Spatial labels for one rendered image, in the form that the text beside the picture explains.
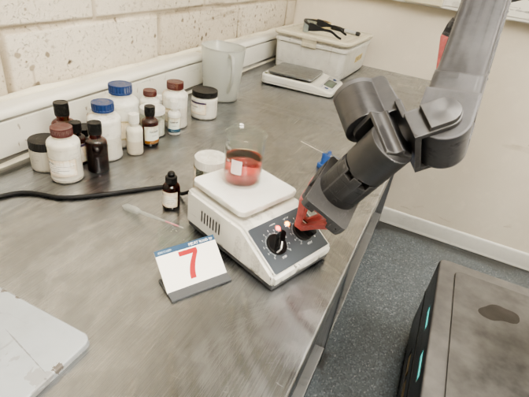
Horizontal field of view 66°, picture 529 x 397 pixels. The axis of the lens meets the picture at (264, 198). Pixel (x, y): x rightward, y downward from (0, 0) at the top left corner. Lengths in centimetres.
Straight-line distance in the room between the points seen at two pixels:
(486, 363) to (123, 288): 90
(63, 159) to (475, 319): 108
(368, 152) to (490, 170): 165
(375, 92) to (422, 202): 168
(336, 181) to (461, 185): 165
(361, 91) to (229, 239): 27
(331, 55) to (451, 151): 118
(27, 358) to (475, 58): 59
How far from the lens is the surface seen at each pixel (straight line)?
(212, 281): 58
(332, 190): 52
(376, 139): 47
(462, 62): 54
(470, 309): 132
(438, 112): 47
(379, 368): 155
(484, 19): 59
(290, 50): 169
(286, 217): 62
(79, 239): 68
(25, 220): 73
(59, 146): 78
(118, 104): 90
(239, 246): 59
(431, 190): 215
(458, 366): 115
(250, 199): 60
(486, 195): 216
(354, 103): 51
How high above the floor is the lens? 115
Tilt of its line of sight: 31 degrees down
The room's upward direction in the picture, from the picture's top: 8 degrees clockwise
